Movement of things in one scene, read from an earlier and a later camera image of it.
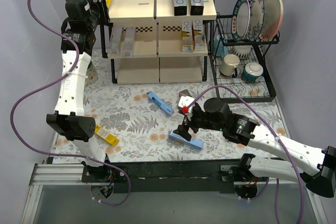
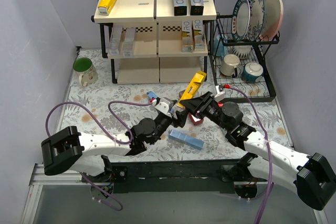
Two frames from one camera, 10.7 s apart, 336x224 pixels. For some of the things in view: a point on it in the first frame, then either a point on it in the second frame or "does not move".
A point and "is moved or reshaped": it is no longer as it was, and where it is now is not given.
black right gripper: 189,123 → 203,102
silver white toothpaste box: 129,42 does not move
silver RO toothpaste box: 199,35 does not move
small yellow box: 109,137 is moved or reshaped
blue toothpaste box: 193,142 does not move
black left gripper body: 104,9 → 176,115
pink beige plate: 273,17 does not move
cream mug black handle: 228,67 does not move
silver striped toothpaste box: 114,49 does not move
